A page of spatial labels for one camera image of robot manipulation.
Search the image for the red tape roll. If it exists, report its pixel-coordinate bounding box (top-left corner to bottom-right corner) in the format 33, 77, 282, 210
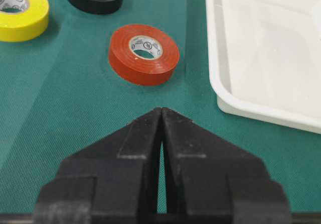
108, 24, 180, 86

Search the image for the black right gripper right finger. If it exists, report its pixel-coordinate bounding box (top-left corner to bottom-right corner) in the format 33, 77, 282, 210
162, 107, 291, 223

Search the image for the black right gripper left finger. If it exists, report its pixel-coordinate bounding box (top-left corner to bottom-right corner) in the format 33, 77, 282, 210
33, 108, 161, 223

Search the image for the yellow tape roll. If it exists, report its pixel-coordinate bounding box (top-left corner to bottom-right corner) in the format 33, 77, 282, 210
1, 0, 50, 42

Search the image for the white plastic tray case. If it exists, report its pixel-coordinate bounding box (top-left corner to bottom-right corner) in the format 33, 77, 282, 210
206, 0, 320, 133

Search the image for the green table cloth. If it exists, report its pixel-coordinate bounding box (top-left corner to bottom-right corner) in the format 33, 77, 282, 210
1, 0, 320, 213

